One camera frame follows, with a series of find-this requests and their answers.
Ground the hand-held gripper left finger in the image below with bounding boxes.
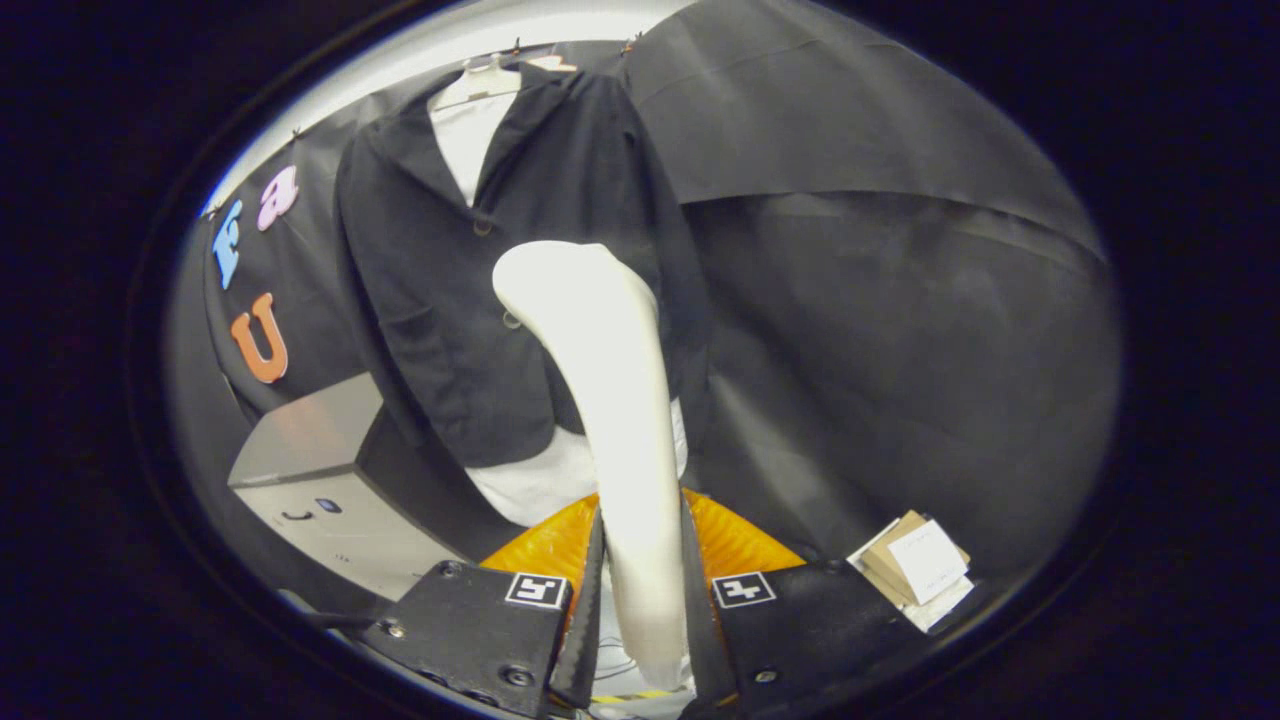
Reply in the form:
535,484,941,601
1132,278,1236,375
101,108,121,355
358,492,606,719

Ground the white garment steamer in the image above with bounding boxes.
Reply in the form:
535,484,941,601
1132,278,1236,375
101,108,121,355
492,240,696,693

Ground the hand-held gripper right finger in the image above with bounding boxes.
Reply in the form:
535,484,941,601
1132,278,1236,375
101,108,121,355
680,490,931,719

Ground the white mannequin torso with stand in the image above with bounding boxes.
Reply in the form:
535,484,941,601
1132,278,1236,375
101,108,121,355
428,55,691,529

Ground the black backdrop cloth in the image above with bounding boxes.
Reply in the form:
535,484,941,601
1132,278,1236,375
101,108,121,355
165,0,1121,601

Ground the brown cardboard box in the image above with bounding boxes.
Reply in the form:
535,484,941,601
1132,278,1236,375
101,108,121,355
847,510,976,633

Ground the black button jacket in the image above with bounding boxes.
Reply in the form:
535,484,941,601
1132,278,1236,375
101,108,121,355
333,62,713,471

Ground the grey cabinet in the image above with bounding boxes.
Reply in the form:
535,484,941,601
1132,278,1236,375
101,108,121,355
228,372,501,601

